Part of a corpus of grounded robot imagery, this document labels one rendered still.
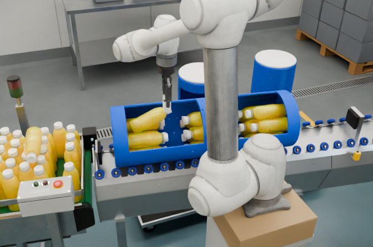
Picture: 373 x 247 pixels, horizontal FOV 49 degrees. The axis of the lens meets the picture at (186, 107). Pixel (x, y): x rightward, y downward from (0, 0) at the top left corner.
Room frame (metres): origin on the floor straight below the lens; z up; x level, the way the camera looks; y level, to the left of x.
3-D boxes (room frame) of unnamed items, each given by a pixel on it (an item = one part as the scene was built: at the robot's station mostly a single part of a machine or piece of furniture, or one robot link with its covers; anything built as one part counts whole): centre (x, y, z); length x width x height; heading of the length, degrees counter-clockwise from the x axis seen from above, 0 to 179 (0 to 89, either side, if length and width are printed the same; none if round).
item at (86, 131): (1.69, 0.50, 0.95); 0.10 x 0.07 x 0.10; 12
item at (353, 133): (1.79, -0.89, 1.00); 0.10 x 0.04 x 0.15; 12
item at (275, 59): (2.52, -0.60, 1.03); 0.28 x 0.28 x 0.01
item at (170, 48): (1.56, 0.10, 1.59); 0.13 x 0.11 x 0.16; 129
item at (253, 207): (1.14, -0.31, 1.13); 0.22 x 0.18 x 0.06; 107
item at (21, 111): (1.77, 0.86, 0.55); 0.04 x 0.04 x 1.10; 12
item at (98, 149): (1.50, 0.41, 0.99); 0.10 x 0.02 x 0.12; 12
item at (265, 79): (2.52, -0.60, 0.59); 0.28 x 0.28 x 0.88
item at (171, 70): (1.56, 0.09, 1.41); 0.08 x 0.07 x 0.09; 12
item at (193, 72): (2.30, -0.08, 1.03); 0.28 x 0.28 x 0.01
